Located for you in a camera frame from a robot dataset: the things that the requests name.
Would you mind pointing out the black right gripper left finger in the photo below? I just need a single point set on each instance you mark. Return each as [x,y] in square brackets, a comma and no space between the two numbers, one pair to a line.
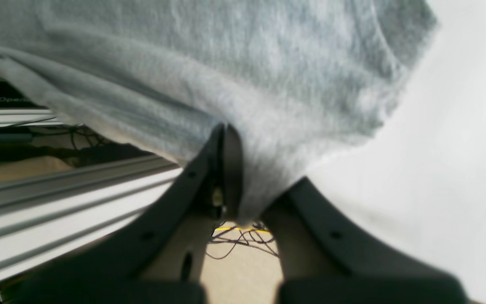
[157,258]

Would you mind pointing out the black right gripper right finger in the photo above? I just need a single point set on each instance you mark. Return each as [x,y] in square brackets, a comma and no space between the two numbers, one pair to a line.
[328,259]

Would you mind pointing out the grey T-shirt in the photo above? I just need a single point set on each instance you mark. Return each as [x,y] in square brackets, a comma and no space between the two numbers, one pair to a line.
[300,80]

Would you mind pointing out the aluminium frame post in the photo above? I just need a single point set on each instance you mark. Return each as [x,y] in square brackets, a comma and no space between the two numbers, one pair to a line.
[45,217]

